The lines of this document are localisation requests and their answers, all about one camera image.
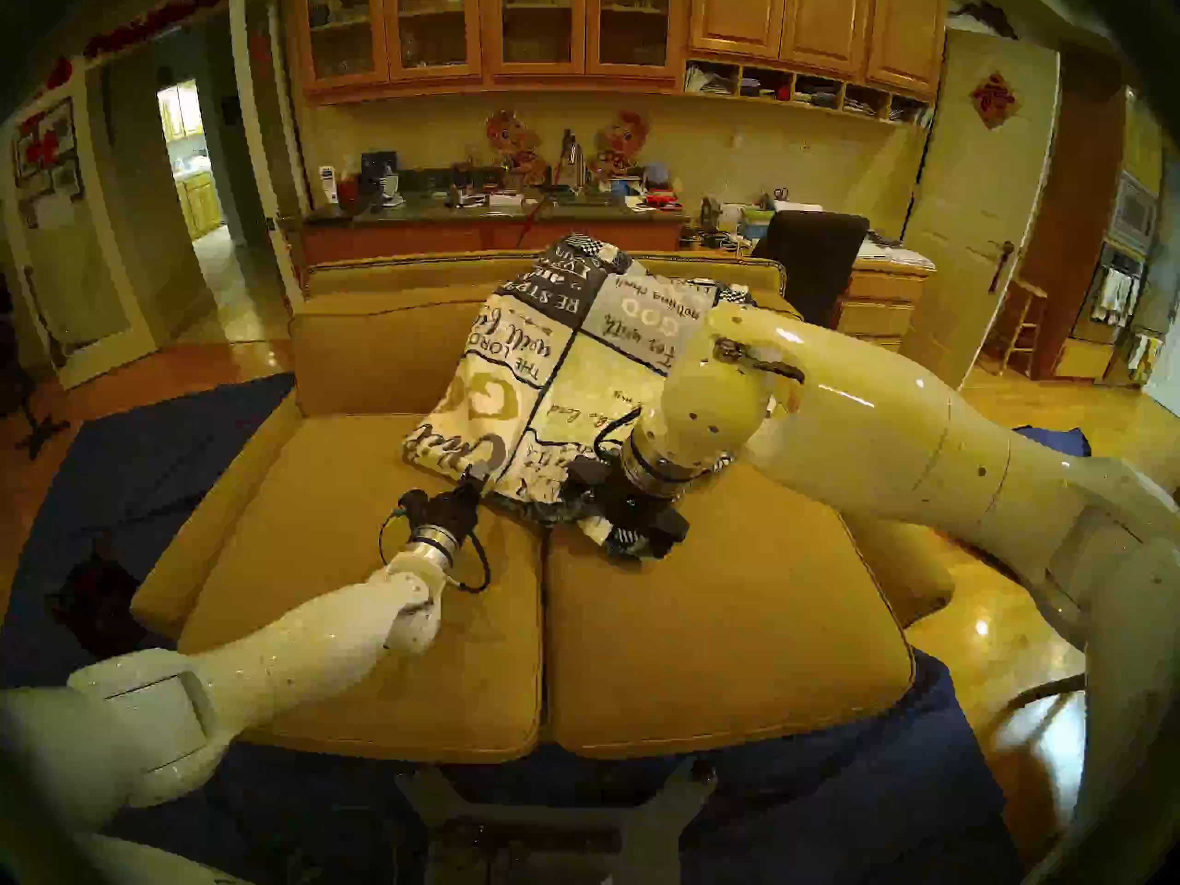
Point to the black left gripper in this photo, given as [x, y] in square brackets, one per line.
[452, 514]

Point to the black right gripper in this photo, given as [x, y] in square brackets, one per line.
[636, 516]

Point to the printed scripture fleece blanket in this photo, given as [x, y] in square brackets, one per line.
[535, 376]

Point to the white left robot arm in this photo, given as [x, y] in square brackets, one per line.
[295, 643]

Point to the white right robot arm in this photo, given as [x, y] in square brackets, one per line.
[876, 441]

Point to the mustard sofa seat cushion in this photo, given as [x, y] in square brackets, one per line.
[737, 653]
[323, 487]

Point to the mustard sofa back cushion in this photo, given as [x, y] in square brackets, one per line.
[369, 358]
[784, 310]

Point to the mustard fabric loveseat sofa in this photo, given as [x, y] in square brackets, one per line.
[387, 270]

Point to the granite top counter cabinet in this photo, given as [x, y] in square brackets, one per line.
[442, 238]

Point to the dark office chair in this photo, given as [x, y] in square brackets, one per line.
[811, 256]

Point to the small red box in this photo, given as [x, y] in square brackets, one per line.
[348, 188]

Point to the chrome sink faucet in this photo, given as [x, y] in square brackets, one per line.
[573, 169]

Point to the wooden desk with drawers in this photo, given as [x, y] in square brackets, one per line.
[876, 289]

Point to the white lotion bottle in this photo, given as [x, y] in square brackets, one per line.
[328, 182]

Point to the large navy floor cloth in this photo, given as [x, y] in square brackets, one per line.
[138, 487]

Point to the crumpled navy cloth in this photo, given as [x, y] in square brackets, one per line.
[1060, 442]

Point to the white glass french door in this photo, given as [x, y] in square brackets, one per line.
[83, 293]

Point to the black floor stand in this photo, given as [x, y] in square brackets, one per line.
[37, 430]

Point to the wooden stool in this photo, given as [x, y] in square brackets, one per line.
[1028, 290]

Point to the white panel door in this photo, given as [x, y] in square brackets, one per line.
[968, 201]

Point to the wooden cubby shelf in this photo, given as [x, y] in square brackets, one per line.
[820, 90]

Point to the white hanging towel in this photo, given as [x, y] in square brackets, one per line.
[1111, 295]
[1143, 356]

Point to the red diamond door ornament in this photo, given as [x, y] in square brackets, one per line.
[995, 100]

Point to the red garland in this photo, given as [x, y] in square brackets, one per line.
[157, 17]

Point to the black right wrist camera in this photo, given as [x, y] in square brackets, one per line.
[585, 477]

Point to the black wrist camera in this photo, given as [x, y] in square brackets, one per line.
[412, 503]
[585, 477]

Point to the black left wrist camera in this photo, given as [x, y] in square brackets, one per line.
[412, 503]

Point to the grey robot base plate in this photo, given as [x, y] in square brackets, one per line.
[659, 828]

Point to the dark standing picture frame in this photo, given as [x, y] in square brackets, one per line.
[378, 169]

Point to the cartoon pig wall decoration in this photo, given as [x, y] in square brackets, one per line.
[619, 138]
[510, 136]

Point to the wooden wall cabinets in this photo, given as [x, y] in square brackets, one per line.
[737, 12]

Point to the steel wall oven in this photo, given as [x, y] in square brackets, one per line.
[1132, 215]

